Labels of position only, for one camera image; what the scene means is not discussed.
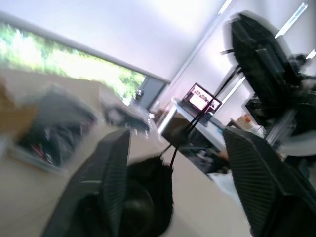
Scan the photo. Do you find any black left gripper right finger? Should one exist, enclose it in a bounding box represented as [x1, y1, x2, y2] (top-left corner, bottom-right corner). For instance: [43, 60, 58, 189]
[223, 126, 316, 237]

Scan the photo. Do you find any open laptop with lit screen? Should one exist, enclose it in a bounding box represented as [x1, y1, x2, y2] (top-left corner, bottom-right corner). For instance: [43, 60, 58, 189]
[182, 82, 222, 117]

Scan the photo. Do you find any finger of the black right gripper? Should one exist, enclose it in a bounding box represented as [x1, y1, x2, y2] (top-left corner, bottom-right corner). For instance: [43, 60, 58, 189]
[223, 12, 301, 99]

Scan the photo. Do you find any brown cardboard box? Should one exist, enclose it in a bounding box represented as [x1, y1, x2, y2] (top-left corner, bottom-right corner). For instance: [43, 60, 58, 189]
[0, 75, 39, 140]

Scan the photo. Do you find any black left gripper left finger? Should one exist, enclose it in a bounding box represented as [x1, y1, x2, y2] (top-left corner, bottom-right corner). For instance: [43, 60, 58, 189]
[41, 129, 131, 237]

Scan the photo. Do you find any white desk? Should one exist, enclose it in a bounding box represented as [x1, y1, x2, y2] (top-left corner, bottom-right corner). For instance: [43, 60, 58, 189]
[158, 97, 229, 155]

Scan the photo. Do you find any grey and black bag pile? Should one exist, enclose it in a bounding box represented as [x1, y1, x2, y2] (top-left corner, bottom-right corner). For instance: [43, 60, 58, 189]
[7, 82, 101, 173]

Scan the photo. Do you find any black drawstring pouch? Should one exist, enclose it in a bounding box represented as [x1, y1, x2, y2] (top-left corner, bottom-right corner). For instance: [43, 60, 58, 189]
[122, 66, 242, 237]

